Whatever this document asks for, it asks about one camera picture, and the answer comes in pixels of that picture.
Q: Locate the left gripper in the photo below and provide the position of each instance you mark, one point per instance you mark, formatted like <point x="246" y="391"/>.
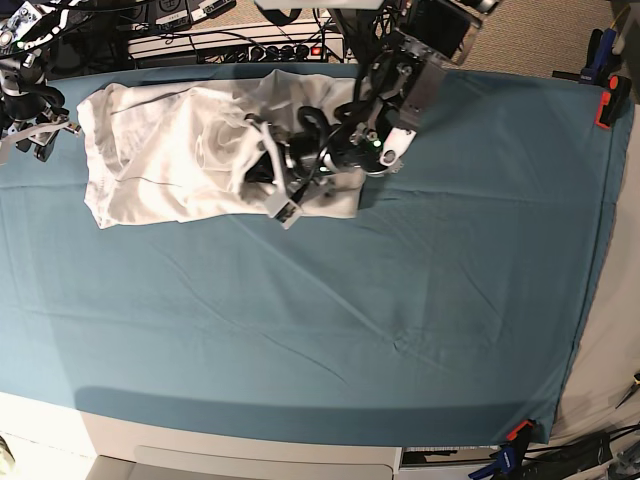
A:
<point x="307" y="156"/>

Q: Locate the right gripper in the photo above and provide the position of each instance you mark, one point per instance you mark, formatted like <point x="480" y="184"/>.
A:
<point x="34" y="115"/>

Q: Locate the white T-shirt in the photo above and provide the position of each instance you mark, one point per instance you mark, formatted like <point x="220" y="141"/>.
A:
<point x="180" y="152"/>

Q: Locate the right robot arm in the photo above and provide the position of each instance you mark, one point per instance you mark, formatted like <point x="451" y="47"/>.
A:
<point x="27" y="39"/>

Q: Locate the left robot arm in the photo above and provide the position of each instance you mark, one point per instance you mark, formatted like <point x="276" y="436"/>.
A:
<point x="402" y="49"/>

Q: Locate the black power strip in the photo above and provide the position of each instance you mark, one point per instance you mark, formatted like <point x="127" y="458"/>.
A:
<point x="288" y="53"/>

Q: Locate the teal table cloth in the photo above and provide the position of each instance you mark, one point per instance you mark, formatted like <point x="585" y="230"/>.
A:
<point x="460" y="301"/>

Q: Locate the white cabinet under table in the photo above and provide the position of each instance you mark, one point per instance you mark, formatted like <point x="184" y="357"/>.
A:
<point x="225" y="456"/>

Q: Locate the blue black clamp top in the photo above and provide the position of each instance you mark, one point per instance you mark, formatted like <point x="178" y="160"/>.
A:
<point x="599" y="60"/>

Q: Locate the blue black clamp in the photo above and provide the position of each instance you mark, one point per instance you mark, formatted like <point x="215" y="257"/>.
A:
<point x="504" y="463"/>
<point x="599" y="60"/>

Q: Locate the orange black clamp top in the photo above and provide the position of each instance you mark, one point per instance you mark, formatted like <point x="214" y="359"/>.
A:
<point x="612" y="101"/>

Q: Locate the orange black clamp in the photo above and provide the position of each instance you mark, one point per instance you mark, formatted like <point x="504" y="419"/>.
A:
<point x="612" y="101"/>
<point x="525" y="427"/>

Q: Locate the orange black clamp bottom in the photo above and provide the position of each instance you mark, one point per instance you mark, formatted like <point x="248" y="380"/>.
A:
<point x="525" y="427"/>

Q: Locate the blue black clamp bottom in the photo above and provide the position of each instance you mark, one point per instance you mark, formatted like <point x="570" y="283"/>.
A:
<point x="504" y="463"/>

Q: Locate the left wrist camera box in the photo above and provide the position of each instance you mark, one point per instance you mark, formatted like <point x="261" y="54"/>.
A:
<point x="282" y="209"/>

